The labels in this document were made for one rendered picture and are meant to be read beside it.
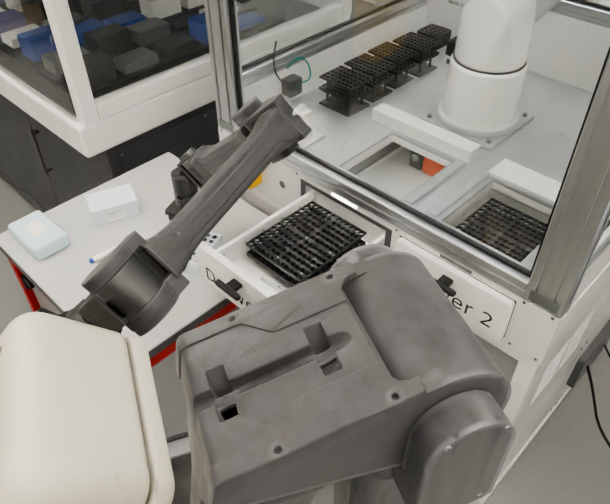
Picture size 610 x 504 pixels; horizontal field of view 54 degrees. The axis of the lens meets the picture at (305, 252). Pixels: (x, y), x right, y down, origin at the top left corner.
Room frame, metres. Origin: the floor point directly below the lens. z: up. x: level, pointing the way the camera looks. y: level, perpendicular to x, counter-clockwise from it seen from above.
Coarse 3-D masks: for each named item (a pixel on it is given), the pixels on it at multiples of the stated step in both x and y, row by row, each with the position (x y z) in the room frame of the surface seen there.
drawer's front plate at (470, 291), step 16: (400, 240) 1.00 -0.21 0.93; (416, 256) 0.96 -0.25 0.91; (432, 256) 0.95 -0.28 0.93; (432, 272) 0.93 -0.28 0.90; (448, 272) 0.91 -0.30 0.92; (464, 288) 0.88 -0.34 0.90; (480, 288) 0.85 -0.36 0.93; (464, 304) 0.87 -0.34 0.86; (480, 304) 0.85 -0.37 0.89; (496, 304) 0.82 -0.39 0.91; (512, 304) 0.81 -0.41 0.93; (480, 320) 0.84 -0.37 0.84; (496, 320) 0.82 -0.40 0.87; (496, 336) 0.81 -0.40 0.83
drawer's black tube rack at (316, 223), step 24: (288, 216) 1.12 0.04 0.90; (312, 216) 1.12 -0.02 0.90; (336, 216) 1.12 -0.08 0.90; (264, 240) 1.04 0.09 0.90; (288, 240) 1.04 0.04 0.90; (312, 240) 1.04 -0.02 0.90; (336, 240) 1.04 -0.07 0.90; (360, 240) 1.07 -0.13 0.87; (264, 264) 0.99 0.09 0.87; (288, 264) 0.96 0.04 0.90; (312, 264) 0.96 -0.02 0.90
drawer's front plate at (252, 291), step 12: (204, 252) 0.97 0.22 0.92; (216, 252) 0.97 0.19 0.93; (204, 264) 0.98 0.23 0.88; (216, 264) 0.95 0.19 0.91; (228, 264) 0.93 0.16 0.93; (204, 276) 0.99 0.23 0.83; (216, 276) 0.95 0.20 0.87; (228, 276) 0.92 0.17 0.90; (240, 276) 0.89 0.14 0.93; (216, 288) 0.96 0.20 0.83; (252, 288) 0.86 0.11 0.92; (264, 288) 0.86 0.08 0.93; (252, 300) 0.87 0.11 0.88
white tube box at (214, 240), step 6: (210, 234) 1.18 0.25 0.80; (216, 234) 1.18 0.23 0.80; (204, 240) 1.16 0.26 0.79; (210, 240) 1.16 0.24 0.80; (216, 240) 1.15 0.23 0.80; (222, 240) 1.17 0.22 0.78; (210, 246) 1.13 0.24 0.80; (216, 246) 1.15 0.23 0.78; (192, 258) 1.09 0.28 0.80; (192, 264) 1.07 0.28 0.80; (198, 264) 1.06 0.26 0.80; (186, 270) 1.08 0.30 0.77; (192, 270) 1.07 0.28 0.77; (198, 270) 1.06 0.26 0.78
